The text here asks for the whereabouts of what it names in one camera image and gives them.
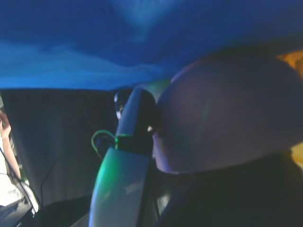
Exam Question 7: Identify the large pink bowl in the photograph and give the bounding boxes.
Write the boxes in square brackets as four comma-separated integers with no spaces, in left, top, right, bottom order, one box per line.
[151,51,303,175]

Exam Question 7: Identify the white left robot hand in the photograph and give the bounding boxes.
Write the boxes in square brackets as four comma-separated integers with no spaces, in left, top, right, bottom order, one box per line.
[89,85,303,227]

